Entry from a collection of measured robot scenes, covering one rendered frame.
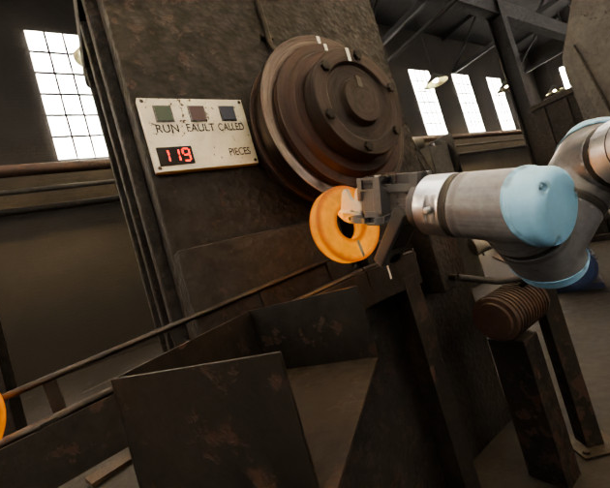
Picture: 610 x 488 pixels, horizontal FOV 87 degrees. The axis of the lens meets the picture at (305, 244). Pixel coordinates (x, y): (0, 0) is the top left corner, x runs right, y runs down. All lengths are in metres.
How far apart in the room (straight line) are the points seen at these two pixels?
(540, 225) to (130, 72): 0.87
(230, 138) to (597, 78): 3.03
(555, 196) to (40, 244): 6.83
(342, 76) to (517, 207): 0.60
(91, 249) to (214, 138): 6.03
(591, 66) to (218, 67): 3.00
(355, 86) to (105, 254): 6.24
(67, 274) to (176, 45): 6.00
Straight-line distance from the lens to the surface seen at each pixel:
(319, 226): 0.61
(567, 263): 0.54
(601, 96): 3.46
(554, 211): 0.44
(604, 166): 0.54
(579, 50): 3.59
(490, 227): 0.44
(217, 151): 0.88
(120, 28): 1.02
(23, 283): 6.86
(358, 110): 0.85
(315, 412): 0.44
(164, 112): 0.88
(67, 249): 6.85
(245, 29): 1.15
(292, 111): 0.82
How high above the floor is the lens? 0.79
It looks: 2 degrees up
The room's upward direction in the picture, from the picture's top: 16 degrees counter-clockwise
